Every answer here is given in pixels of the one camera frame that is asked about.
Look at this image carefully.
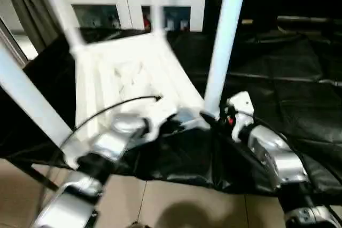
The white plastic table top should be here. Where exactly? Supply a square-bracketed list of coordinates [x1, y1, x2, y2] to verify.
[64, 30, 212, 170]

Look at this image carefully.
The black work surface mat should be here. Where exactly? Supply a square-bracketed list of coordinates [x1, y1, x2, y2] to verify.
[0, 26, 342, 194]

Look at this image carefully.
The grey curtain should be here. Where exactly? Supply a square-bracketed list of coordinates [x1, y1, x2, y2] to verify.
[2, 0, 61, 52]

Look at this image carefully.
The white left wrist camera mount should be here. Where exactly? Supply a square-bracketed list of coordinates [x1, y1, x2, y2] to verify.
[144, 102, 180, 142]

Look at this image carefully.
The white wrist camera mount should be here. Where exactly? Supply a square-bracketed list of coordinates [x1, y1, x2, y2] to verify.
[226, 91, 254, 142]
[144, 102, 180, 142]

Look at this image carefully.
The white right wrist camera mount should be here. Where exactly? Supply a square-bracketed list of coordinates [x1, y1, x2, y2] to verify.
[226, 91, 254, 142]

